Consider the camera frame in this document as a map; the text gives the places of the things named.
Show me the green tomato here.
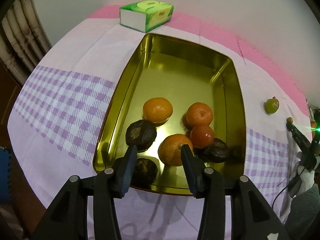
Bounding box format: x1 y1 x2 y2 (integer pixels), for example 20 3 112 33
264 98 279 114

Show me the red tomato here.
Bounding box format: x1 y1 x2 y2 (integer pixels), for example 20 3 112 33
272 96 279 106
190 125 214 149

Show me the small dark passion fruit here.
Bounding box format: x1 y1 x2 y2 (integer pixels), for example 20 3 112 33
194 138 229 163

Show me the dark mangosteen with stem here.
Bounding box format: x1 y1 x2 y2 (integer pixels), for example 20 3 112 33
131 158 158 187

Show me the orange mandarin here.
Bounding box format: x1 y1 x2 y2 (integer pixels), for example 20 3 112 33
158 134 193 166
143 98 173 124
185 102 213 127

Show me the large dark mangosteen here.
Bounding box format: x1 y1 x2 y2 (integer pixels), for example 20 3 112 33
125 120 157 152

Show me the gloved right hand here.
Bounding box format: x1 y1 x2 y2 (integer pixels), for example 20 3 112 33
287 152 319 198

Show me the blue foam floor mat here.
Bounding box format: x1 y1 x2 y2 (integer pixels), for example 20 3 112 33
0 147 11 204

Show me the beige patterned curtain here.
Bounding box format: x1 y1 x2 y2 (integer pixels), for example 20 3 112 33
1 0 52 86

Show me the green tissue pack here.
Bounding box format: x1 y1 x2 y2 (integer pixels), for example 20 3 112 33
119 0 174 33

